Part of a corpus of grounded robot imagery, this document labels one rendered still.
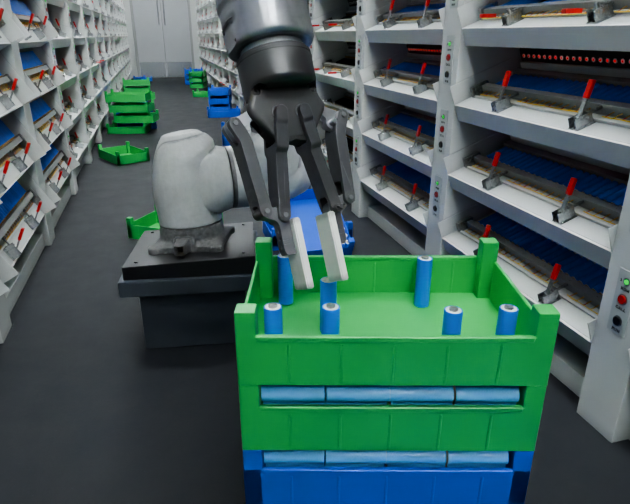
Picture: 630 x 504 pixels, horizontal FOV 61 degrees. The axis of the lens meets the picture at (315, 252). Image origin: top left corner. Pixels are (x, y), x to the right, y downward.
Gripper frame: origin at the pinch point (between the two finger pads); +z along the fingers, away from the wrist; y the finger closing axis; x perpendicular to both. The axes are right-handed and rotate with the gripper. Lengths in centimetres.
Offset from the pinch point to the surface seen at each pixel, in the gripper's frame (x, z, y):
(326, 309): 1.0, 5.7, 0.6
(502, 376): 8.8, 15.5, -12.4
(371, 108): -124, -50, -102
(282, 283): -12.4, 2.9, -1.2
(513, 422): 7.4, 20.8, -14.0
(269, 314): -1.5, 5.0, 5.6
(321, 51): -177, -96, -119
